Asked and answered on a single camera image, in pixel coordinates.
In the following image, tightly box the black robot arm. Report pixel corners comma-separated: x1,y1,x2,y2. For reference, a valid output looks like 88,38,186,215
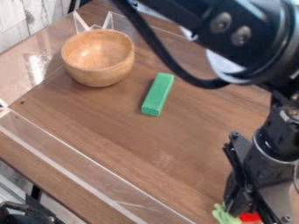
112,0,299,224

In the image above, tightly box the red plush tomato toy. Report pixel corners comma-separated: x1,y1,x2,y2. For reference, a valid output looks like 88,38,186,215
211,202,263,224

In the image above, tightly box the clear acrylic table barrier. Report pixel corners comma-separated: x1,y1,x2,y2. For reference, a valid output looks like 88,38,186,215
0,10,299,224

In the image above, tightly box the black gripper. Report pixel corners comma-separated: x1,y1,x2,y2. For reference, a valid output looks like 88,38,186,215
223,106,299,224

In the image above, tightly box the black cable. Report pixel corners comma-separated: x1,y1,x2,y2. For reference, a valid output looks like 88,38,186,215
112,0,231,90

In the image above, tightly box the light wooden bowl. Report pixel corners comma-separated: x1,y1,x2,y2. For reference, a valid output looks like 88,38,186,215
60,29,135,88

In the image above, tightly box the black table clamp mount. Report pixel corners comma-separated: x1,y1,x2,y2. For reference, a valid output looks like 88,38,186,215
0,185,66,224

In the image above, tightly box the green rectangular block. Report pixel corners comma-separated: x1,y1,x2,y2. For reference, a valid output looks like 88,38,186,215
142,73,174,116

